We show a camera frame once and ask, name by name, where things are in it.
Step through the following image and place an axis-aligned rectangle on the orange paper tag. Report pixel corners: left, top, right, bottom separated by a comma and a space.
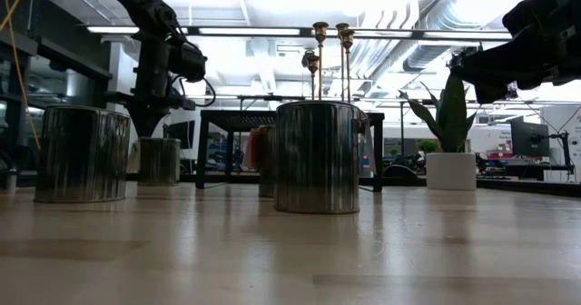
241, 126, 261, 171

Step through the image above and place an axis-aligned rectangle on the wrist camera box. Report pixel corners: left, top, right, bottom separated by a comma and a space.
501, 0, 581, 37
178, 40, 209, 84

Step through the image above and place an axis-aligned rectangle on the orange label candle tin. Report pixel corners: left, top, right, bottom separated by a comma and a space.
257, 124, 277, 200

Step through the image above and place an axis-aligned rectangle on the medium gold candlestick holder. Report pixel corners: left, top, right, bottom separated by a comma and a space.
340, 27, 357, 103
312, 21, 330, 102

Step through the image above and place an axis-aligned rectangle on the ceiling light strip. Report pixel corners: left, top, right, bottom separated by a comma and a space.
353, 30, 513, 42
198, 26, 301, 36
85, 25, 141, 34

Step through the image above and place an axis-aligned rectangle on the black perforated metal shelf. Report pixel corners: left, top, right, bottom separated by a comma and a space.
195, 109, 386, 193

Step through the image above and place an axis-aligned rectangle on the cake label candle tin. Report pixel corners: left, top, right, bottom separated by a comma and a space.
136, 136, 182, 188

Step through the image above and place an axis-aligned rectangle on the silver candle tin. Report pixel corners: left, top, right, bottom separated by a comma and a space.
273, 99, 363, 215
34, 103, 133, 205

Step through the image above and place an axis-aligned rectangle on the white plant pot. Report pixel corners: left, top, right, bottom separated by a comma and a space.
425, 152, 478, 192

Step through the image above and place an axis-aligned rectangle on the silver ventilation duct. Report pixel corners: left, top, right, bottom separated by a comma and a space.
349, 0, 482, 98

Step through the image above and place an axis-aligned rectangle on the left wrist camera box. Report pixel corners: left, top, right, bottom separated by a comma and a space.
178, 40, 209, 84

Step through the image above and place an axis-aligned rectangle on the small background green plant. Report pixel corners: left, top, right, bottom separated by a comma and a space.
417, 139, 440, 155

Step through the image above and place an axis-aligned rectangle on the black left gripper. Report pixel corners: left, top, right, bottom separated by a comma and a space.
106, 39, 197, 139

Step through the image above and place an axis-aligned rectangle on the green snake plant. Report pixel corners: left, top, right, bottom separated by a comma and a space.
398, 73, 478, 154

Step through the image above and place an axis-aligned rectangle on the black computer monitor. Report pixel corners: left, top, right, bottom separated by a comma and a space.
509, 118, 552, 159
165, 120, 197, 151

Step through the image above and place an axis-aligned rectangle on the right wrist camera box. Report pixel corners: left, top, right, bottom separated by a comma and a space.
501, 0, 581, 37

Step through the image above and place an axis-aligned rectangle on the yellow cable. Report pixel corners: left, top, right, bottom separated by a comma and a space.
0, 0, 42, 153

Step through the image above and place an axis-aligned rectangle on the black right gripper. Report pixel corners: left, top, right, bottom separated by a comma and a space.
449, 26, 581, 105

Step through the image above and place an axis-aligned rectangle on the short gold candlestick holder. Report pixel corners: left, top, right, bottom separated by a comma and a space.
305, 52, 320, 101

